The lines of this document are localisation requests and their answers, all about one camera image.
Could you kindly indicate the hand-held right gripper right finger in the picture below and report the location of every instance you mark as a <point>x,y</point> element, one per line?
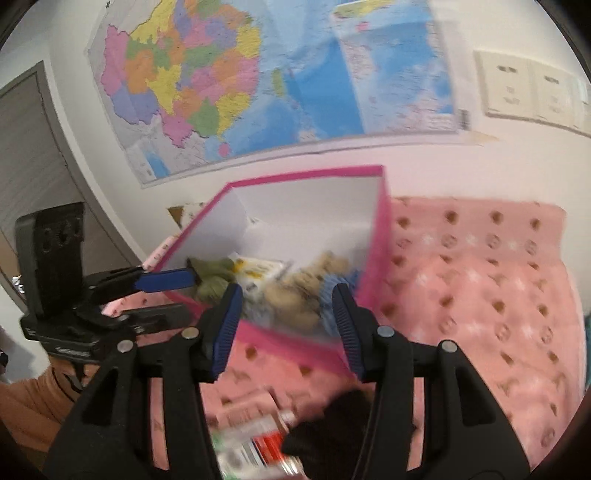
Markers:
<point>347,325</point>

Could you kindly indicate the colourful wall map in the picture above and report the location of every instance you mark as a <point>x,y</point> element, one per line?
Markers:
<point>231,69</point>

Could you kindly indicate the pink cardboard box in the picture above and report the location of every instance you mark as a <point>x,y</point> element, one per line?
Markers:
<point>314,207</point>

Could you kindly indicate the clear plastic packet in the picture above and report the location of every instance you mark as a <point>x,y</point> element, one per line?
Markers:
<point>258,447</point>

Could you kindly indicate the pink plastic packet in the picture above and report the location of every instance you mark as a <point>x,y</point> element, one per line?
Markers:
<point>244,406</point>

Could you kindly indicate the white star printed pillow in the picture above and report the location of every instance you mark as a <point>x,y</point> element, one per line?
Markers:
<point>194,213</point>

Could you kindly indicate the person's left forearm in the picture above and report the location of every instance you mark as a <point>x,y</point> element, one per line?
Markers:
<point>27,401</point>

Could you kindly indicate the white wall socket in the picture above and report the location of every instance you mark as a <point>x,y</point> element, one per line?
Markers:
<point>505,83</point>
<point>556,94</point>

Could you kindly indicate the pink printed bedsheet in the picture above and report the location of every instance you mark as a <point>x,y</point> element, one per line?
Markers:
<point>485,300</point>

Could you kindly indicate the small beige plush toy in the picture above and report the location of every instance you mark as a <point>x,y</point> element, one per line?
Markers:
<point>330,263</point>

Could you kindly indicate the beige teddy bear checked bow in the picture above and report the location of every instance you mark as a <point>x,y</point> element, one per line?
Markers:
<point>295,300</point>

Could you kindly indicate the grey door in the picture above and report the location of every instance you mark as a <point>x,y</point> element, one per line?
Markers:
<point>32,152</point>

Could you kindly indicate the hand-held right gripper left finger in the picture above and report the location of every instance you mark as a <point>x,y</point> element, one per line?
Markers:
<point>226,325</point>

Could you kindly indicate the light blue cloth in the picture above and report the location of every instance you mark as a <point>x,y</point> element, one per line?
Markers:
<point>328,295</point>

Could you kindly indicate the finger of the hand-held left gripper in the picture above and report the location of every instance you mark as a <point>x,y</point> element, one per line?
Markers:
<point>152,316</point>
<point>164,280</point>

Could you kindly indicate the green plush toy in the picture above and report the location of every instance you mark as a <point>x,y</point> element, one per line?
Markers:
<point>210,281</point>

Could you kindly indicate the black cloth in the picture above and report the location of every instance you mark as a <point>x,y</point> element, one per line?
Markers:
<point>323,438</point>

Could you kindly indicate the brown wooden headboard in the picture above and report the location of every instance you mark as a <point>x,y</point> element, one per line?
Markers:
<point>175,216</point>

